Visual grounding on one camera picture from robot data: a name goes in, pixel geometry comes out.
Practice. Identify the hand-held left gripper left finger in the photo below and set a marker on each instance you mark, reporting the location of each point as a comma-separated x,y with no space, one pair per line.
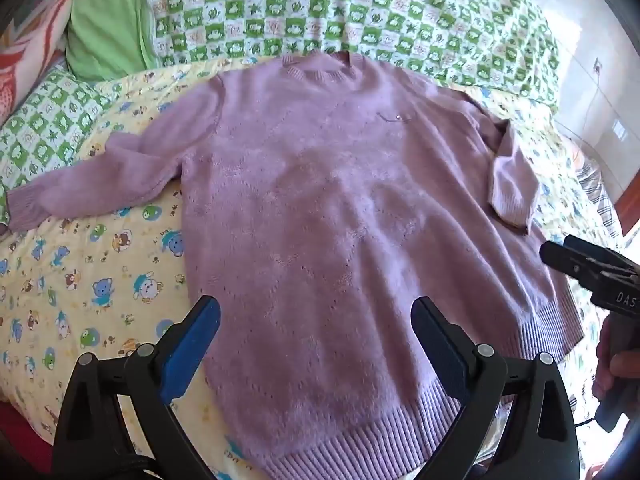
192,350

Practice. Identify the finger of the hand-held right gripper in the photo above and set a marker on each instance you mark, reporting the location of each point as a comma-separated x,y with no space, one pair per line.
575,257

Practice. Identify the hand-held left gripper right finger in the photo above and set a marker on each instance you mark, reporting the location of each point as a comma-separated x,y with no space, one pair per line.
442,355

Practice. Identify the purple knitted sweater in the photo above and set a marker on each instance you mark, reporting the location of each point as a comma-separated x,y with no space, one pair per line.
325,210

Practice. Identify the person's right hand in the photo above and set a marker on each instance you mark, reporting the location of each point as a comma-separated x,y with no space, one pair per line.
607,355

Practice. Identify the grey striped cloth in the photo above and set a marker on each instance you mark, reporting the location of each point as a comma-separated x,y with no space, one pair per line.
597,195

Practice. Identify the brown wooden furniture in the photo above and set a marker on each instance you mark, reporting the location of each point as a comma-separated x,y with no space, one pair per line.
631,215

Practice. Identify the yellow cartoon bear bedsheet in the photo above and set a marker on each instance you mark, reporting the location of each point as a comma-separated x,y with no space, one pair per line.
100,270

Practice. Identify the red cloth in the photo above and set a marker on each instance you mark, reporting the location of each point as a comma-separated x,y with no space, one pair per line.
20,435

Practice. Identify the small green checked pillow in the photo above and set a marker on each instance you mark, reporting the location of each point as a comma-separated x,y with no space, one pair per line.
45,120

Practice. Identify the green checked quilt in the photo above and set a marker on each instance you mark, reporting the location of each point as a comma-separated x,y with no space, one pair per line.
350,10

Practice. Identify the red floral blanket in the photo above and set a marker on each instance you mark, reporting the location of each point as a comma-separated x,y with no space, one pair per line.
30,35

